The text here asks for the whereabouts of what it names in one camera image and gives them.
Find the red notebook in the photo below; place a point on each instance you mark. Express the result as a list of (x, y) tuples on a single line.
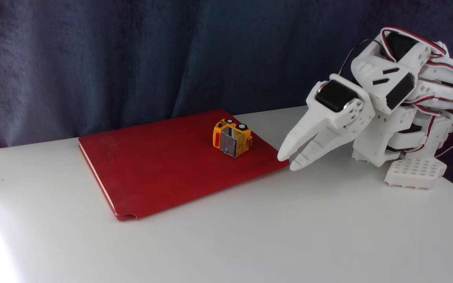
[(163, 169)]

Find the yellow toy truck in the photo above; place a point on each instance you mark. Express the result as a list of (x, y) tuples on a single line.
[(232, 139)]

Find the dark blue curtain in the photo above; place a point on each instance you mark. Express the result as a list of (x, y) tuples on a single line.
[(92, 59)]

